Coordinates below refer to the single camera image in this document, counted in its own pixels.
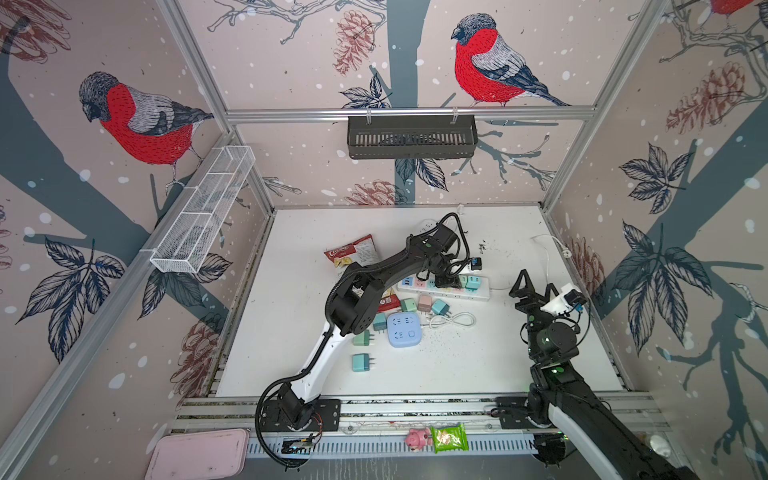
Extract white colourful power strip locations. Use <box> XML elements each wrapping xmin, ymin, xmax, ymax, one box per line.
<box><xmin>395</xmin><ymin>275</ymin><xmax>491</xmax><ymax>302</ymax></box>

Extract teal plug adapter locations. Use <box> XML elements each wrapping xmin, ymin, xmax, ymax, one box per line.
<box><xmin>372</xmin><ymin>312</ymin><xmax>388</xmax><ymax>332</ymax></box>
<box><xmin>465</xmin><ymin>275</ymin><xmax>483</xmax><ymax>291</ymax></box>
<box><xmin>352</xmin><ymin>353</ymin><xmax>373</xmax><ymax>373</ymax></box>
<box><xmin>431</xmin><ymin>299</ymin><xmax>450</xmax><ymax>317</ymax></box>

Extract red white snack bag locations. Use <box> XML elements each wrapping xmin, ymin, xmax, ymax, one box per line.
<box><xmin>324</xmin><ymin>234</ymin><xmax>382</xmax><ymax>278</ymax></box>

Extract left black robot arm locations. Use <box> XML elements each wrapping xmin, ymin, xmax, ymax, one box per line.
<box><xmin>254</xmin><ymin>212</ymin><xmax>471</xmax><ymax>434</ymax></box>

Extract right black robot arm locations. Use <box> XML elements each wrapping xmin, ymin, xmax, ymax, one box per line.
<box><xmin>509</xmin><ymin>269</ymin><xmax>697</xmax><ymax>479</ymax></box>

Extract small white power strip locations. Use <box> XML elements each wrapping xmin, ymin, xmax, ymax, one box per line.
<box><xmin>417</xmin><ymin>219</ymin><xmax>437</xmax><ymax>234</ymax></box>

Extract blue cube power socket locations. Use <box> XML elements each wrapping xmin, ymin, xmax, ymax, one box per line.
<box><xmin>387</xmin><ymin>312</ymin><xmax>422</xmax><ymax>348</ymax></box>

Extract green snack packet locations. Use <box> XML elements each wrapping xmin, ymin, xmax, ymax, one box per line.
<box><xmin>430</xmin><ymin>423</ymin><xmax>469</xmax><ymax>453</ymax></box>

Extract glass jar with lid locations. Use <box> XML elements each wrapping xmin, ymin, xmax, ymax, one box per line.
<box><xmin>644</xmin><ymin>433</ymin><xmax>673</xmax><ymax>459</ymax></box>

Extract pink pig toy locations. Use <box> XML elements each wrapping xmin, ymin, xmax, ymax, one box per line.
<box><xmin>405</xmin><ymin>428</ymin><xmax>433</xmax><ymax>452</ymax></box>

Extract pink plastic tray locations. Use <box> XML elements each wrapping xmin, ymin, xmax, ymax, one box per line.
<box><xmin>145</xmin><ymin>429</ymin><xmax>250</xmax><ymax>480</ymax></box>

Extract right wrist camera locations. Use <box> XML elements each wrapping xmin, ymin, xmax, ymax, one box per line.
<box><xmin>541</xmin><ymin>283</ymin><xmax>588</xmax><ymax>316</ymax></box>

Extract white power strip cord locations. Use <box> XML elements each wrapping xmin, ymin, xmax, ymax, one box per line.
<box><xmin>489</xmin><ymin>232</ymin><xmax>574</xmax><ymax>293</ymax></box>

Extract white coiled cable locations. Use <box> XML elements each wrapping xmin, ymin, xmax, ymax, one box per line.
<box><xmin>421</xmin><ymin>310</ymin><xmax>476</xmax><ymax>330</ymax></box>

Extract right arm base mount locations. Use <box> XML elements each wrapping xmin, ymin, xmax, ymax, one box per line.
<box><xmin>491</xmin><ymin>395</ymin><xmax>550</xmax><ymax>430</ymax></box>

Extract black hanging wire basket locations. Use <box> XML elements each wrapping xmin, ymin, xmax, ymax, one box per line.
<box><xmin>347</xmin><ymin>115</ymin><xmax>478</xmax><ymax>160</ymax></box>

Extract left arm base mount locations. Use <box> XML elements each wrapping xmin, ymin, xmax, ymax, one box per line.
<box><xmin>255</xmin><ymin>398</ymin><xmax>341</xmax><ymax>433</ymax></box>

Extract white wire mesh shelf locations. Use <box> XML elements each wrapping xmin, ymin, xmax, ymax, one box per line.
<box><xmin>150</xmin><ymin>145</ymin><xmax>255</xmax><ymax>274</ymax></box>

